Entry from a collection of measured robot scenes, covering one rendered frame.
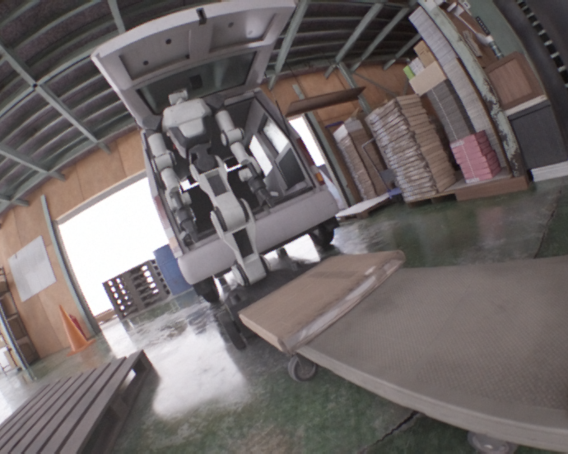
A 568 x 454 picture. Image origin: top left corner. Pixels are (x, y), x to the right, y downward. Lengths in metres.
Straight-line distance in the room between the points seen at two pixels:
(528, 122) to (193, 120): 2.16
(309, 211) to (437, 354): 1.79
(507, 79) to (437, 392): 1.93
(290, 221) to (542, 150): 2.02
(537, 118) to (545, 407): 1.82
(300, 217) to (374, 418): 1.70
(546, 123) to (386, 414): 1.87
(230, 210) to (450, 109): 2.21
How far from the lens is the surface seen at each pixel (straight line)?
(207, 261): 1.96
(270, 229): 1.98
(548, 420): 0.35
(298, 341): 0.59
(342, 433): 0.64
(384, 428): 0.62
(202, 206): 3.97
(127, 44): 1.53
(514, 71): 2.04
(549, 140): 2.02
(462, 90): 2.59
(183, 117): 1.51
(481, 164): 2.24
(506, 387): 0.38
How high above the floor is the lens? 0.50
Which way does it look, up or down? 3 degrees down
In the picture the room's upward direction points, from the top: 25 degrees counter-clockwise
